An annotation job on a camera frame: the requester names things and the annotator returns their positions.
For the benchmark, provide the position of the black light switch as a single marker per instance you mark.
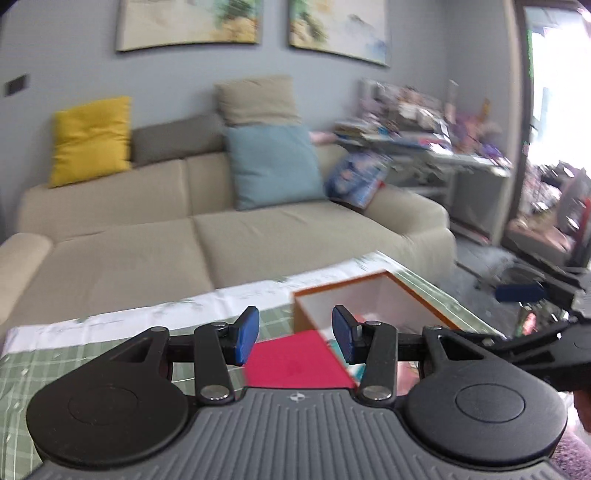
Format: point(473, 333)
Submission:
point(16, 85)

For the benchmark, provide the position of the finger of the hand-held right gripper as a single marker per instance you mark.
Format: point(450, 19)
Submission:
point(521, 346)
point(519, 293)

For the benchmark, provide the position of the light blue pillow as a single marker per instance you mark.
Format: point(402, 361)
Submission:
point(272, 166)

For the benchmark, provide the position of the green checked tablecloth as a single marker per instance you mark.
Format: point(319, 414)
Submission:
point(27, 383)

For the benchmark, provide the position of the grey houndstooth pillow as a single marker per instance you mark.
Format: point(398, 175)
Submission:
point(175, 141)

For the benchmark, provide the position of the orange cardboard box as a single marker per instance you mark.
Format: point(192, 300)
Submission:
point(304, 318)

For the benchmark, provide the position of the beige sofa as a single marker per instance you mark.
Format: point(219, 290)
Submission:
point(138, 258)

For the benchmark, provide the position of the yellow pillow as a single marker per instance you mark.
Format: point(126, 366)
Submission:
point(90, 141)

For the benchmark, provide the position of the white desk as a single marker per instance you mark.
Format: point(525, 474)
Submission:
point(475, 194)

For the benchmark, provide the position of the balcony door frame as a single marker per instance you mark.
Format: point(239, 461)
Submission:
point(519, 138)

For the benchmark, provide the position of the purple plush toy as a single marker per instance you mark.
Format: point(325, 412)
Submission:
point(475, 131)

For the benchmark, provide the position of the framed painting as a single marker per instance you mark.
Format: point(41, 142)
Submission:
point(339, 27)
point(189, 23)

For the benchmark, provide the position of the beige pillow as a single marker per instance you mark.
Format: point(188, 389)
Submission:
point(256, 99)

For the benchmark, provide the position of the red lidded box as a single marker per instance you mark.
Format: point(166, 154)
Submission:
point(295, 360)

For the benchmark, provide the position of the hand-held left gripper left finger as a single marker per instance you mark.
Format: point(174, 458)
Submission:
point(247, 337)

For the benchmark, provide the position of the pile of books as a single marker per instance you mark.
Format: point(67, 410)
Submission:
point(360, 129)

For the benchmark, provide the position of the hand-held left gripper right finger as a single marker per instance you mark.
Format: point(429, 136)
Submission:
point(344, 334)

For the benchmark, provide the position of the printed cartoon pillow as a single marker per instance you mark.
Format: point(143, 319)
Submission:
point(358, 177)

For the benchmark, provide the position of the white desk shelf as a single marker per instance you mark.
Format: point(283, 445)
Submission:
point(406, 106)

